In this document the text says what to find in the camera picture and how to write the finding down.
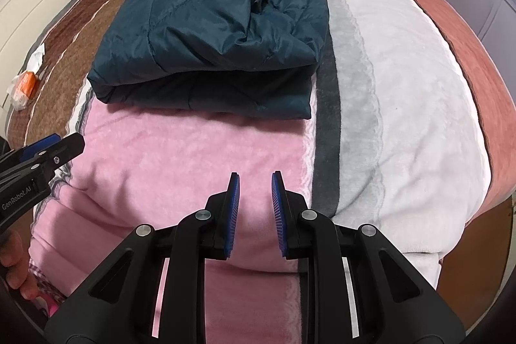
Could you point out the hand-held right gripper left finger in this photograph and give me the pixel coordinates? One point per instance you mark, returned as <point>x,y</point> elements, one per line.
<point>233,207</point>

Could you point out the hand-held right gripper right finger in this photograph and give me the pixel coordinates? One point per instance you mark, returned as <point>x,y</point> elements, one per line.
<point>279,207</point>

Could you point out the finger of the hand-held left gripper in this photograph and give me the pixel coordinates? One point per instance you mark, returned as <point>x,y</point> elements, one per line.
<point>40,145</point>
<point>66,148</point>

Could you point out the teal quilted jacket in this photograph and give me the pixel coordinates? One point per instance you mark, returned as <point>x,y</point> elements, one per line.
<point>193,25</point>

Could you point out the person's left hand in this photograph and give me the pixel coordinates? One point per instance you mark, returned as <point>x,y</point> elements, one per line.
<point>18,271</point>

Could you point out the orange packet in clear wrap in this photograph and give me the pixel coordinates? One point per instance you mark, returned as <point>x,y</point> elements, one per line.
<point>27,84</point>

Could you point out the white tissue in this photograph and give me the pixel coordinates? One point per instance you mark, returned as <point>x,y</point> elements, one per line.
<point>37,56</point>

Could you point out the pink plaid pajamas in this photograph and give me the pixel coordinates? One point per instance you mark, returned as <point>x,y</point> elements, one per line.
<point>46,303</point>

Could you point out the striped fleece blanket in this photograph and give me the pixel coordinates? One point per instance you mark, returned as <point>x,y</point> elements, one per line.
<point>403,106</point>

